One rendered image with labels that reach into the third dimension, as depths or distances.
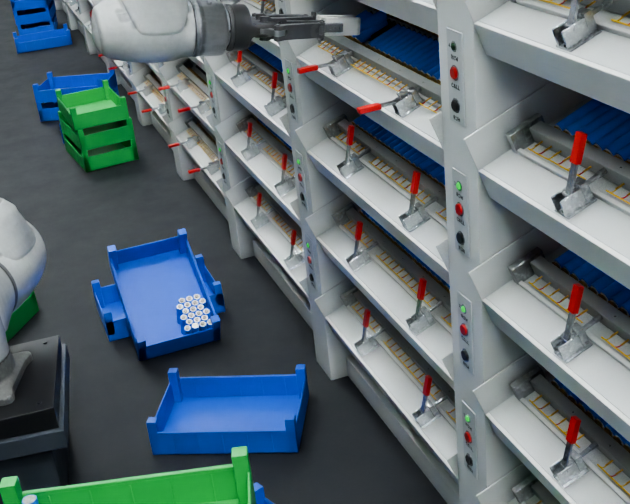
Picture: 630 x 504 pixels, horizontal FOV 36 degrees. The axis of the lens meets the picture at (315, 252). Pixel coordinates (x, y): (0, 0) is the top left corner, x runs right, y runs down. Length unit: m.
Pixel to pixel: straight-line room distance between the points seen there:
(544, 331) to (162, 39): 0.74
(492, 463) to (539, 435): 0.14
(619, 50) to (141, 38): 0.80
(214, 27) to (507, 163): 0.57
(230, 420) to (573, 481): 0.96
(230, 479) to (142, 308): 1.26
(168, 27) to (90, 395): 1.01
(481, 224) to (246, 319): 1.25
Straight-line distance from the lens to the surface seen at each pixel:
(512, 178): 1.24
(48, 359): 2.00
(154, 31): 1.57
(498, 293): 1.36
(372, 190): 1.71
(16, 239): 2.01
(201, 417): 2.14
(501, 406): 1.46
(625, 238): 1.08
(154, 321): 2.44
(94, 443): 2.14
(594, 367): 1.20
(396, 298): 1.74
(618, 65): 1.01
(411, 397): 1.82
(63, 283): 2.84
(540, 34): 1.13
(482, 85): 1.25
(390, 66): 1.60
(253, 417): 2.11
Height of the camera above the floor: 1.21
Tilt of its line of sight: 26 degrees down
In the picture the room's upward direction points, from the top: 6 degrees counter-clockwise
